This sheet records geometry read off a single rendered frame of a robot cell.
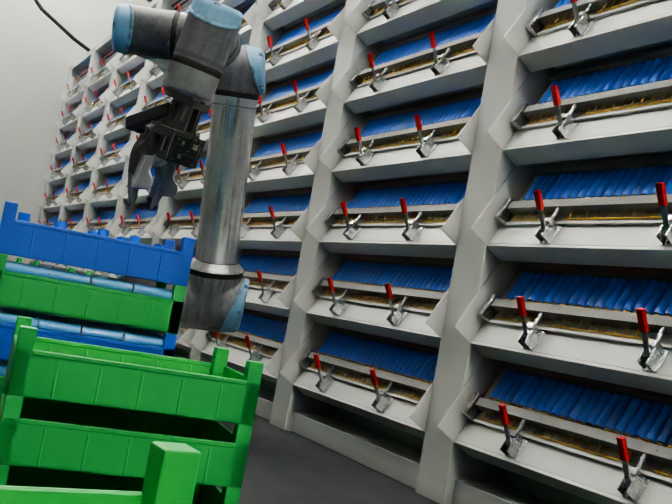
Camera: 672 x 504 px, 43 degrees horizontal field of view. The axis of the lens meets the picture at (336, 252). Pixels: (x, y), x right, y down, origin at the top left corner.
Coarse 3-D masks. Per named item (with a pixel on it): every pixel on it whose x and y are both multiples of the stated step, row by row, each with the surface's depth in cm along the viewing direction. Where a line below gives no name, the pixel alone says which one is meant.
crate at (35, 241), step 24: (0, 240) 131; (24, 240) 133; (48, 240) 134; (72, 240) 135; (96, 240) 136; (120, 240) 138; (168, 240) 158; (192, 240) 142; (72, 264) 135; (96, 264) 136; (120, 264) 138; (144, 264) 139; (168, 264) 141
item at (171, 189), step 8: (160, 168) 153; (168, 168) 153; (160, 176) 153; (168, 176) 153; (152, 184) 154; (160, 184) 154; (168, 184) 153; (176, 184) 152; (152, 192) 154; (160, 192) 154; (168, 192) 153; (176, 192) 151; (152, 200) 154
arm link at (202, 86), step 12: (168, 72) 147; (180, 72) 145; (192, 72) 145; (204, 72) 146; (168, 84) 146; (180, 84) 145; (192, 84) 145; (204, 84) 146; (216, 84) 149; (192, 96) 147; (204, 96) 147
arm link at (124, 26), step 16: (128, 16) 156; (144, 16) 156; (160, 16) 157; (176, 16) 157; (112, 32) 156; (128, 32) 156; (144, 32) 156; (160, 32) 156; (128, 48) 158; (144, 48) 158; (160, 48) 157; (160, 64) 181
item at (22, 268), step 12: (12, 264) 133; (24, 264) 134; (48, 276) 135; (60, 276) 135; (72, 276) 136; (84, 276) 137; (96, 276) 154; (108, 288) 138; (120, 288) 138; (132, 288) 141; (144, 288) 140; (156, 288) 141
